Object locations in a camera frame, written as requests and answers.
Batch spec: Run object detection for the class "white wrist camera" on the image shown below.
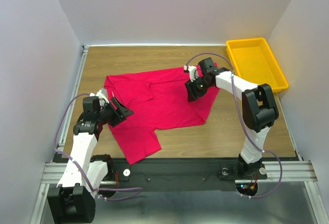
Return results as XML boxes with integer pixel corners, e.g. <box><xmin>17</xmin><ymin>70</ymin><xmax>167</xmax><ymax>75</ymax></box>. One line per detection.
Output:
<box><xmin>184</xmin><ymin>65</ymin><xmax>200</xmax><ymax>82</ymax></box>
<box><xmin>96</xmin><ymin>88</ymin><xmax>109</xmax><ymax>107</ymax></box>

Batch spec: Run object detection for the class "small electronics board with leds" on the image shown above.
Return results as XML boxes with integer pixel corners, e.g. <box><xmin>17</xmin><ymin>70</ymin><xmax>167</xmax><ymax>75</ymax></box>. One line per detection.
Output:
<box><xmin>236</xmin><ymin>183</ymin><xmax>258</xmax><ymax>196</ymax></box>

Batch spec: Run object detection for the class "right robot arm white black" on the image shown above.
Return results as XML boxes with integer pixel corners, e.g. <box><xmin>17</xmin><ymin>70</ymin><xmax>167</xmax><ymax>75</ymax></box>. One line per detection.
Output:
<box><xmin>184</xmin><ymin>58</ymin><xmax>279</xmax><ymax>177</ymax></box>

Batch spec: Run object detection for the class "left aluminium frame rail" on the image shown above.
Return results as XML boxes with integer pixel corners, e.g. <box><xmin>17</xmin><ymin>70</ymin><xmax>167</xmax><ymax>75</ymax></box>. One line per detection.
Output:
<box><xmin>57</xmin><ymin>45</ymin><xmax>89</xmax><ymax>151</ymax></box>

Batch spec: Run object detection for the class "yellow plastic bin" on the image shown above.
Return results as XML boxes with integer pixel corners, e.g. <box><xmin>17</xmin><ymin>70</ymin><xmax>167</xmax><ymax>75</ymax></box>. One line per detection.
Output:
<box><xmin>226</xmin><ymin>38</ymin><xmax>289</xmax><ymax>92</ymax></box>

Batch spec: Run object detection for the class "aluminium frame rail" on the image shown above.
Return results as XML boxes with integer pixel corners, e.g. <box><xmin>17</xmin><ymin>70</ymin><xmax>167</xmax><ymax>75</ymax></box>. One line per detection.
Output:
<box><xmin>57</xmin><ymin>45</ymin><xmax>89</xmax><ymax>151</ymax></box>
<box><xmin>41</xmin><ymin>161</ymin><xmax>318</xmax><ymax>184</ymax></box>

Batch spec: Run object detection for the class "front aluminium frame rail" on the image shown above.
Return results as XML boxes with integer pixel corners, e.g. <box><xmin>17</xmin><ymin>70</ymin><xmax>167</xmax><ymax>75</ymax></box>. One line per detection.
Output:
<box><xmin>41</xmin><ymin>161</ymin><xmax>318</xmax><ymax>184</ymax></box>

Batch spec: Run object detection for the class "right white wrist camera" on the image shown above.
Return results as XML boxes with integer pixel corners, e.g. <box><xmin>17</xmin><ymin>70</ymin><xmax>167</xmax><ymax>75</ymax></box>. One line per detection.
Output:
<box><xmin>184</xmin><ymin>65</ymin><xmax>200</xmax><ymax>82</ymax></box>

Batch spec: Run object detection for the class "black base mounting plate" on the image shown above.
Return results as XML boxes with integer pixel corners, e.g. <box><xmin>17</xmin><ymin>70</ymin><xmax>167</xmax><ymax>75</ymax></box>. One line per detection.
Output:
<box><xmin>101</xmin><ymin>158</ymin><xmax>267</xmax><ymax>192</ymax></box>

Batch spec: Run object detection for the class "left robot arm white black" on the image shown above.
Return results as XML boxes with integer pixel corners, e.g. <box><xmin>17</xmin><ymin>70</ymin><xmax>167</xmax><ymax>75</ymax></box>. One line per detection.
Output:
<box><xmin>47</xmin><ymin>94</ymin><xmax>133</xmax><ymax>223</ymax></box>

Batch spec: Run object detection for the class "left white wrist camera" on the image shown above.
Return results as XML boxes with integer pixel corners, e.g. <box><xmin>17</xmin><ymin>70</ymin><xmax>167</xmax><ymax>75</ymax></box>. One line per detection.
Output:
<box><xmin>96</xmin><ymin>88</ymin><xmax>109</xmax><ymax>107</ymax></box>

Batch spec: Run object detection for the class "red polo t shirt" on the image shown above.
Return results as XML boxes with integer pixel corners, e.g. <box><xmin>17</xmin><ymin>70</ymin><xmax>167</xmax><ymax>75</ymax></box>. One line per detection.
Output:
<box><xmin>104</xmin><ymin>67</ymin><xmax>219</xmax><ymax>165</ymax></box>

